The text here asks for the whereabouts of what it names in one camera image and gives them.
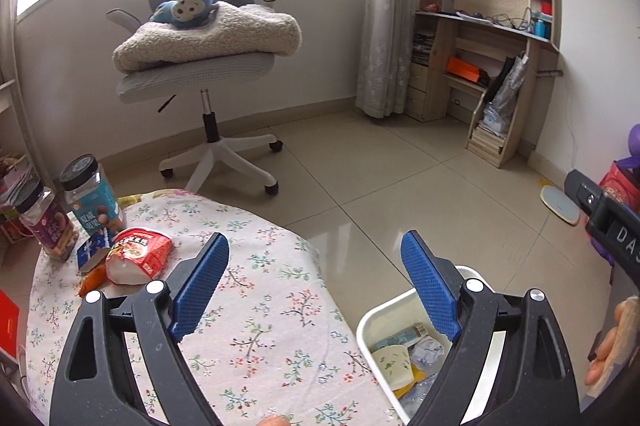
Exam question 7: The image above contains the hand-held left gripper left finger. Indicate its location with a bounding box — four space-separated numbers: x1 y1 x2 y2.
50 232 231 426

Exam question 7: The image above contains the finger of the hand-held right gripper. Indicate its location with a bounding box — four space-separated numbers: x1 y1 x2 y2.
564 170 613 217

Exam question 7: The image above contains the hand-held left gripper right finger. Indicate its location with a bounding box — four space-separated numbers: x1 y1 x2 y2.
400 230 581 426

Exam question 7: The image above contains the blue milk carton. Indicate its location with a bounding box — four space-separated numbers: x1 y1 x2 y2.
372 323 432 352

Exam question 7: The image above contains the white plastic bin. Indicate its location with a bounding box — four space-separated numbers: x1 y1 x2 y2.
356 265 507 426

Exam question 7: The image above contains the white paper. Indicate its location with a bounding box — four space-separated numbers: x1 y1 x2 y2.
410 337 452 370

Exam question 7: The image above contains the white paper cup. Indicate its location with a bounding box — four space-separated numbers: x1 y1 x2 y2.
372 345 414 391

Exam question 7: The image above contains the crushed clear plastic bottle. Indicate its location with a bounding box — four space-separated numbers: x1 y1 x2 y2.
399 370 442 418

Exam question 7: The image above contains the person's right hand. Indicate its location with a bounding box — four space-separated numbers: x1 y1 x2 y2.
585 296 640 401

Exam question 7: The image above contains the oval bathroom scale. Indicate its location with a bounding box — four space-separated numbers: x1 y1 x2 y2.
541 185 584 227

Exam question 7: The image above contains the red patterned box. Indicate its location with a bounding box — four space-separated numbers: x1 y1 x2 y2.
599 161 640 207

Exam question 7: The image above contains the red and white snack bag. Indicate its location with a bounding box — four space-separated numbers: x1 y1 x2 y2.
105 227 175 285

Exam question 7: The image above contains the floral tablecloth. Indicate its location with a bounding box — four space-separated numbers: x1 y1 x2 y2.
25 188 402 426

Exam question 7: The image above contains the stack of books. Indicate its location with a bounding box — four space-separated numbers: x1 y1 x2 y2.
470 123 506 156

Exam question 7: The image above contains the orange carrot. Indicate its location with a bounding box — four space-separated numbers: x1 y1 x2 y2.
79 263 109 298

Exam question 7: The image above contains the small blue packet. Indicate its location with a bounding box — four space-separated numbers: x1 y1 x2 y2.
76 228 119 275

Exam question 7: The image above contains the silver folded bag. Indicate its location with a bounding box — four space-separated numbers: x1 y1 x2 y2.
482 53 530 135

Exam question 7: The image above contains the snack jar with blue label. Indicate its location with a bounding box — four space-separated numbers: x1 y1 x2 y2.
59 155 126 237

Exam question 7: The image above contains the snack jar with maroon label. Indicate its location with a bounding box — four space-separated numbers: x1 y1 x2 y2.
15 181 79 263

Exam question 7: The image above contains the orange box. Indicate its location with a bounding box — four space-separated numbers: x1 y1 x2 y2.
445 57 484 86

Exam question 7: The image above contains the red gift box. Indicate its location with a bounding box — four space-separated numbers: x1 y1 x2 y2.
0 290 21 353

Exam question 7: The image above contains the wooden desk with shelves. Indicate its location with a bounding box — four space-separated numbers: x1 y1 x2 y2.
405 0 564 168

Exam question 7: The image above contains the tote bag with papers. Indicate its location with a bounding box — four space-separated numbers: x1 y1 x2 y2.
0 152 42 247

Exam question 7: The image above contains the grey office chair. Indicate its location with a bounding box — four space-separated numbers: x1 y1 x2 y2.
105 0 304 197

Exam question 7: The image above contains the beige fleece blanket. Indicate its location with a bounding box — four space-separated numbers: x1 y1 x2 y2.
112 0 303 74

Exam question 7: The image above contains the grey curtain beside desk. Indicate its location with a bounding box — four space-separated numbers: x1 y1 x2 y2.
356 0 427 119

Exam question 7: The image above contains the white bookshelf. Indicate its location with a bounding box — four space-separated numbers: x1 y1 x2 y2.
0 78 21 157

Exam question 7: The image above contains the blue monkey plush toy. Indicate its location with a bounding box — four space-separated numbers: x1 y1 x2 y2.
150 0 239 28

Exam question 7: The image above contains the grey curtain beside bookshelf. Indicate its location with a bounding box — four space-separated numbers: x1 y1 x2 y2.
0 0 25 107

